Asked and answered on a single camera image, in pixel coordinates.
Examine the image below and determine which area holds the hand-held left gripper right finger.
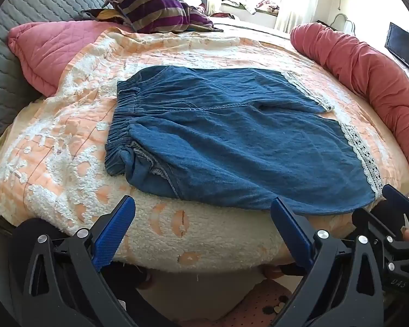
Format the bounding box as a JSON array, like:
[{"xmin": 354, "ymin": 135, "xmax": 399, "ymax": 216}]
[{"xmin": 271, "ymin": 198, "xmax": 386, "ymax": 327}]

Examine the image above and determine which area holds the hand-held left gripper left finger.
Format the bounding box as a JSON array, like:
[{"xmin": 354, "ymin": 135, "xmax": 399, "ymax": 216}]
[{"xmin": 19, "ymin": 196, "xmax": 137, "ymax": 327}]

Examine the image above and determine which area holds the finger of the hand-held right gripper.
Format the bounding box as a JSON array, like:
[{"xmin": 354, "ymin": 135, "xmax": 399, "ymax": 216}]
[
  {"xmin": 382, "ymin": 184, "xmax": 409, "ymax": 225},
  {"xmin": 352, "ymin": 209, "xmax": 407, "ymax": 264}
]

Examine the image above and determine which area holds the blue denim pants lace trim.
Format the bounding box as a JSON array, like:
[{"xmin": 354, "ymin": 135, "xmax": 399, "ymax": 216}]
[{"xmin": 104, "ymin": 65, "xmax": 384, "ymax": 216}]

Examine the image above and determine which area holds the peach and white fleece blanket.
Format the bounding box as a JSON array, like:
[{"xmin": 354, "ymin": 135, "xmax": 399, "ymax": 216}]
[{"xmin": 0, "ymin": 24, "xmax": 409, "ymax": 274}]

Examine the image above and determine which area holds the pink dotted floor mat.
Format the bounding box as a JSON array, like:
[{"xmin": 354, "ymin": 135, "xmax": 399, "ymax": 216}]
[{"xmin": 209, "ymin": 278, "xmax": 294, "ymax": 327}]

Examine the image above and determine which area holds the red bolster pillow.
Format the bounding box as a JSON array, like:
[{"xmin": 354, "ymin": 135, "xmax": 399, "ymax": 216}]
[{"xmin": 290, "ymin": 22, "xmax": 409, "ymax": 168}]

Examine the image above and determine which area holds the black flat bag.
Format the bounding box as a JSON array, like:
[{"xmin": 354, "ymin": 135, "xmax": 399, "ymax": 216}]
[{"xmin": 384, "ymin": 22, "xmax": 409, "ymax": 80}]

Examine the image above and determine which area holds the pink quilted pillow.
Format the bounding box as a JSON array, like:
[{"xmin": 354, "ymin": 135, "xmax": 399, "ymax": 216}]
[{"xmin": 7, "ymin": 20, "xmax": 123, "ymax": 98}]

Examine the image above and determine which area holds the white curtain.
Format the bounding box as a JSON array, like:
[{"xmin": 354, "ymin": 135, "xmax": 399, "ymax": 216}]
[{"xmin": 275, "ymin": 0, "xmax": 324, "ymax": 34}]

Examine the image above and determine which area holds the purple striped cloth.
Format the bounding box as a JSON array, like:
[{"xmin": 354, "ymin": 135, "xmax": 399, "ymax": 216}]
[{"xmin": 80, "ymin": 0, "xmax": 224, "ymax": 35}]

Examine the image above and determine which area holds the grey quilted headboard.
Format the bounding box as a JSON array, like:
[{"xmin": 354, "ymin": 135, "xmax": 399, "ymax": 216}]
[{"xmin": 0, "ymin": 0, "xmax": 147, "ymax": 157}]

